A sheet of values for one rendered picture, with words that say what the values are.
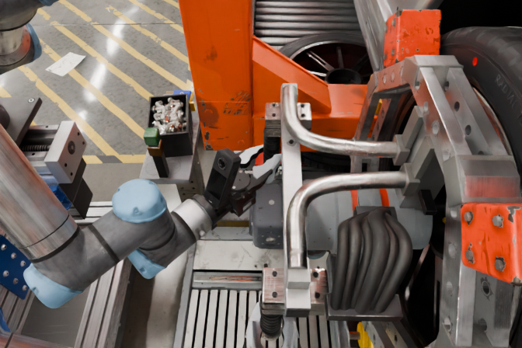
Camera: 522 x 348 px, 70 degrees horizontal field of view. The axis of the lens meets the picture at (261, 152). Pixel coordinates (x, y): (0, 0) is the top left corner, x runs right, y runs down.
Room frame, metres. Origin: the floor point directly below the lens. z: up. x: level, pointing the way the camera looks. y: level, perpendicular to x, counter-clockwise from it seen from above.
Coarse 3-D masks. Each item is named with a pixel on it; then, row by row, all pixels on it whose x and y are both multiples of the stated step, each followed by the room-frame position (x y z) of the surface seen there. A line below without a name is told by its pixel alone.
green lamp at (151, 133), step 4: (148, 128) 0.76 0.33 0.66; (152, 128) 0.76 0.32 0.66; (156, 128) 0.76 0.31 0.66; (144, 132) 0.74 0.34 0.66; (148, 132) 0.74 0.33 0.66; (152, 132) 0.74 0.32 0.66; (156, 132) 0.74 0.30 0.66; (144, 136) 0.73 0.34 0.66; (148, 136) 0.73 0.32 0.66; (152, 136) 0.73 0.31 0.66; (156, 136) 0.73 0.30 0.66; (160, 136) 0.76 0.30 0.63; (144, 140) 0.73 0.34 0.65; (148, 140) 0.72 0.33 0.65; (152, 140) 0.72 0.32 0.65; (156, 140) 0.73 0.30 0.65; (148, 144) 0.72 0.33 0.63; (152, 144) 0.72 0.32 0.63; (156, 144) 0.72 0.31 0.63
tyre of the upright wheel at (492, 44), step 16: (448, 32) 0.57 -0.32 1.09; (464, 32) 0.51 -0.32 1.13; (480, 32) 0.48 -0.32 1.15; (496, 32) 0.46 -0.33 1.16; (512, 32) 0.46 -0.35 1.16; (448, 48) 0.53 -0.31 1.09; (464, 48) 0.49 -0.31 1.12; (480, 48) 0.45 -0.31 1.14; (496, 48) 0.42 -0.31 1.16; (512, 48) 0.40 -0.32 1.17; (464, 64) 0.47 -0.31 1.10; (480, 64) 0.43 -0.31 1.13; (496, 64) 0.40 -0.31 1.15; (512, 64) 0.38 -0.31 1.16; (480, 80) 0.41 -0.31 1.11; (496, 80) 0.38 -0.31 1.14; (512, 80) 0.36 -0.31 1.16; (496, 96) 0.37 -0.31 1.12; (512, 96) 0.34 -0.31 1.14; (400, 112) 0.61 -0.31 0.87; (496, 112) 0.35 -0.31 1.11; (512, 112) 0.33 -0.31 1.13; (512, 128) 0.32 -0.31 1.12; (512, 144) 0.30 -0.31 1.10; (384, 160) 0.59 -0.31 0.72; (400, 320) 0.24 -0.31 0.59
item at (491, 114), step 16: (480, 96) 0.40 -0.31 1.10; (400, 128) 0.59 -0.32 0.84; (496, 128) 0.34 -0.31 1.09; (432, 240) 0.34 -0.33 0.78; (416, 256) 0.38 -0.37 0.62; (432, 256) 0.32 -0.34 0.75; (416, 272) 0.31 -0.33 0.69; (432, 272) 0.34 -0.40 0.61; (400, 288) 0.30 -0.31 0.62; (416, 288) 0.30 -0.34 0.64; (432, 288) 0.30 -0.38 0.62; (416, 304) 0.26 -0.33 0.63; (432, 304) 0.26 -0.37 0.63; (512, 304) 0.15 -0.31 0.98; (416, 320) 0.23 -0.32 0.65; (432, 320) 0.23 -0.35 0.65; (512, 320) 0.14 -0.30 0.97; (416, 336) 0.19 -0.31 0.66; (432, 336) 0.19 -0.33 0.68; (512, 336) 0.12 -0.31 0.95
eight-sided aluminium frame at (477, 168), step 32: (416, 64) 0.44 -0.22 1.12; (448, 64) 0.44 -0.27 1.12; (384, 96) 0.58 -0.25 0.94; (416, 96) 0.41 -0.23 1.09; (448, 96) 0.40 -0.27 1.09; (384, 128) 0.58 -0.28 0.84; (448, 128) 0.31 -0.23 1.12; (480, 128) 0.31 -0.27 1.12; (352, 160) 0.58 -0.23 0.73; (448, 160) 0.27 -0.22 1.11; (480, 160) 0.26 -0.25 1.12; (512, 160) 0.26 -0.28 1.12; (448, 192) 0.24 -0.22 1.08; (480, 192) 0.23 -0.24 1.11; (512, 192) 0.23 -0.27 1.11; (448, 224) 0.22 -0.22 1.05; (448, 256) 0.19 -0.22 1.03; (448, 288) 0.16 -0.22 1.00; (480, 288) 0.16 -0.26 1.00; (512, 288) 0.15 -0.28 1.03; (448, 320) 0.13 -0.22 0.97; (480, 320) 0.13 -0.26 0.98
